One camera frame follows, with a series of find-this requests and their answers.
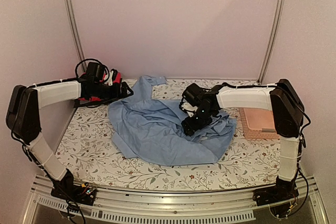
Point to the light blue shirt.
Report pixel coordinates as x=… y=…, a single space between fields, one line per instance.
x=151 y=129

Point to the pink perforated plastic basket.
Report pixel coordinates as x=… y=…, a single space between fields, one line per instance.
x=258 y=124

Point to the aluminium frame post left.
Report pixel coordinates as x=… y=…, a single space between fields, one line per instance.
x=74 y=30

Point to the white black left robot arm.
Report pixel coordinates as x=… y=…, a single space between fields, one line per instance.
x=27 y=110

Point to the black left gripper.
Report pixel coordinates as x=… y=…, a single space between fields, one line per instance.
x=116 y=94

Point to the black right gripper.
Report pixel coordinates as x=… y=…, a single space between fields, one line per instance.
x=191 y=127

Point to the aluminium frame post right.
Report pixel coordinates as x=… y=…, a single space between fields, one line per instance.
x=272 y=39

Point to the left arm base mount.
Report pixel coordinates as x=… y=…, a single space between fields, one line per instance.
x=81 y=194

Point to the aluminium frame post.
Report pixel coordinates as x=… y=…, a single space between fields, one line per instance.
x=272 y=39
x=74 y=30

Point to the floral patterned tablecloth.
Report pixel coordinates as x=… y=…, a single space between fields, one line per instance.
x=88 y=151

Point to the aluminium front rail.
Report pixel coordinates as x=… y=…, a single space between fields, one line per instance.
x=125 y=205

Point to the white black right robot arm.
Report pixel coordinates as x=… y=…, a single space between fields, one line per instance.
x=274 y=106

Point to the red t-shirt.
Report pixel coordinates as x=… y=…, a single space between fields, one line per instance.
x=102 y=77

